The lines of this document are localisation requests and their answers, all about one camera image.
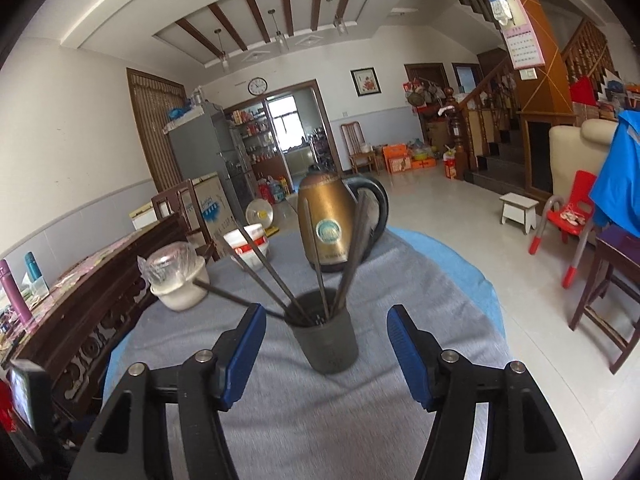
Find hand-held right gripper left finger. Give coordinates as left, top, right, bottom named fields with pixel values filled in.
left=67, top=302, right=268, bottom=480

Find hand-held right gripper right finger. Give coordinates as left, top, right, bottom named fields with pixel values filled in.
left=386, top=304, right=583, bottom=480

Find bunch of dark chopsticks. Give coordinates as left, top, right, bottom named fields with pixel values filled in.
left=192, top=192, right=384, bottom=324

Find dark grey utensil holder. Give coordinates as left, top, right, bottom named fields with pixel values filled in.
left=284, top=289, right=360, bottom=375

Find grey tablecloth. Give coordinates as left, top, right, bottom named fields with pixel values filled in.
left=117, top=230, right=501, bottom=480

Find dark carved wooden cabinet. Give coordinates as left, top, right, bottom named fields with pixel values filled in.
left=0, top=212, right=202, bottom=442

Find light blue table cover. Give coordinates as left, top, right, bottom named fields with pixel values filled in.
left=101, top=226, right=502, bottom=403

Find pink thermos bottle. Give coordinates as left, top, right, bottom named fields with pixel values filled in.
left=0, top=258, right=34, bottom=324

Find white round fan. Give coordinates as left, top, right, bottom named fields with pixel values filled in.
left=245, top=198, right=277, bottom=235

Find white box blue print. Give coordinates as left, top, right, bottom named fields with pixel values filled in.
left=192, top=172, right=239, bottom=242

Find floral cabinet cover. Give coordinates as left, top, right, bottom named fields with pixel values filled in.
left=47, top=236, right=148, bottom=288

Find dark wooden dining chair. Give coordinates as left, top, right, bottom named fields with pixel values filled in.
left=151, top=178, right=222, bottom=262

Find group of plastic jugs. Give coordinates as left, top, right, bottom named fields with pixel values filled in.
left=257, top=174, right=294, bottom=204

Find white chest freezer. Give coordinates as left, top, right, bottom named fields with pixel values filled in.
left=128, top=201, right=159, bottom=232

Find gold electric kettle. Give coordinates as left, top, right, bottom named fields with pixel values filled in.
left=296, top=164, right=390, bottom=275

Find white step stool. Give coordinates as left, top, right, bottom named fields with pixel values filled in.
left=498, top=192, right=540, bottom=235

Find red gift box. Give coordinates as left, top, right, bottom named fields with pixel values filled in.
left=443, top=145, right=469, bottom=182

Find orange cardboard boxes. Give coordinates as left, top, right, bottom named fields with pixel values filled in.
left=382, top=143, right=437, bottom=174

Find grey refrigerator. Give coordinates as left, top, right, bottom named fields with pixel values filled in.
left=165, top=102, right=257, bottom=222

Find light wooden chair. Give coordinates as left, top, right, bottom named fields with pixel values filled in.
left=340, top=122, right=377, bottom=177

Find kitchen shelf with goods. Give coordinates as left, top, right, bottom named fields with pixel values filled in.
left=229, top=107, right=282, bottom=182

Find red plastic child chair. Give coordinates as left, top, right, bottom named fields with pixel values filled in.
left=528, top=169, right=599, bottom=289

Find dark wooden stool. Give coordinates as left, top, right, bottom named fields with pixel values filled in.
left=568, top=225, right=640, bottom=376

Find wooden door bead curtain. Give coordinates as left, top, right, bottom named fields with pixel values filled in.
left=126, top=67, right=187, bottom=194

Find wooden staircase railing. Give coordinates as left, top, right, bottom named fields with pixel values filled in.
left=449, top=55, right=522, bottom=172

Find cream armchair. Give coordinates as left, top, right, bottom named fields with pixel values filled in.
left=548, top=118, right=627, bottom=202

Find blue garment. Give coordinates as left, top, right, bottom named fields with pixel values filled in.
left=588, top=109, right=640, bottom=239

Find glass pendant lamp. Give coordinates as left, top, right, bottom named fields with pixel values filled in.
left=214, top=28, right=232, bottom=74
left=326, top=0, right=349, bottom=37
left=267, top=8, right=291, bottom=54

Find hanging plastic bag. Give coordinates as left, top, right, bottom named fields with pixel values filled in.
left=488, top=0, right=514, bottom=27

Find framed wall picture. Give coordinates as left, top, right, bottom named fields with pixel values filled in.
left=350, top=67, right=382, bottom=97

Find pink wall calendar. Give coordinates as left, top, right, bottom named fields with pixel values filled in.
left=501, top=0, right=547, bottom=70

